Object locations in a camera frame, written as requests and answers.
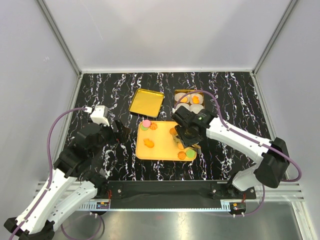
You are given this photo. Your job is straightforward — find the pink round cookie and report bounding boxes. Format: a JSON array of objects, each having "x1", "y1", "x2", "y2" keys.
[{"x1": 142, "y1": 119, "x2": 152, "y2": 128}]

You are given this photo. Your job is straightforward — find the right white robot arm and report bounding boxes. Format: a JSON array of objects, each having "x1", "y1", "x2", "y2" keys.
[{"x1": 171, "y1": 106, "x2": 289, "y2": 199}]

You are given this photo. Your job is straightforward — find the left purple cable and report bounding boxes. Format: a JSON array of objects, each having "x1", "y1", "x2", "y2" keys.
[{"x1": 4, "y1": 106, "x2": 106, "y2": 240}]

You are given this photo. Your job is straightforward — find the round dotted biscuit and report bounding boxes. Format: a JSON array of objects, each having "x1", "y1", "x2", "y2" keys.
[{"x1": 180, "y1": 96, "x2": 189, "y2": 104}]

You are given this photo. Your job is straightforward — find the orange swirl cookie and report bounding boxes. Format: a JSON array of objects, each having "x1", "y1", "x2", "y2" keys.
[
  {"x1": 149, "y1": 122, "x2": 158, "y2": 131},
  {"x1": 177, "y1": 151, "x2": 187, "y2": 160},
  {"x1": 169, "y1": 127, "x2": 177, "y2": 136}
]

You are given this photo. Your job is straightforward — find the gold cookie tin box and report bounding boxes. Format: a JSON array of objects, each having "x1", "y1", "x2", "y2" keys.
[{"x1": 173, "y1": 89, "x2": 205, "y2": 114}]

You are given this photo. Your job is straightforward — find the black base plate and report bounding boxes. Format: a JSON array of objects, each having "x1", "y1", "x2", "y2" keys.
[{"x1": 96, "y1": 180, "x2": 257, "y2": 200}]

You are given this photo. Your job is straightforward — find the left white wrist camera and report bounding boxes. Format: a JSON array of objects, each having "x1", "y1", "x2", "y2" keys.
[{"x1": 85, "y1": 105, "x2": 110, "y2": 127}]

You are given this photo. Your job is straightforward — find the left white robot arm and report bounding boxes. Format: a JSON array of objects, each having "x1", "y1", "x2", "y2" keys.
[{"x1": 4, "y1": 120, "x2": 130, "y2": 240}]

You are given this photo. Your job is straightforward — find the yellow plastic tray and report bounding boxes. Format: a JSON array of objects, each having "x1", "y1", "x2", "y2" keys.
[{"x1": 135, "y1": 121, "x2": 197, "y2": 162}]

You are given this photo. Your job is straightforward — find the white paper cup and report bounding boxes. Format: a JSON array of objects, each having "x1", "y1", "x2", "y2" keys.
[
  {"x1": 175, "y1": 103, "x2": 190, "y2": 111},
  {"x1": 189, "y1": 104, "x2": 204, "y2": 114},
  {"x1": 174, "y1": 92, "x2": 189, "y2": 103},
  {"x1": 189, "y1": 93, "x2": 204, "y2": 105}
]

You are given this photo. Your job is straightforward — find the green round cookie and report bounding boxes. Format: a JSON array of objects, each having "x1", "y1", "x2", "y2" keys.
[
  {"x1": 185, "y1": 149, "x2": 197, "y2": 159},
  {"x1": 140, "y1": 124, "x2": 149, "y2": 131}
]

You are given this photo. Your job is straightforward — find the gold tin lid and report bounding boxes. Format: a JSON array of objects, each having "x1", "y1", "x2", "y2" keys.
[{"x1": 129, "y1": 88, "x2": 165, "y2": 118}]

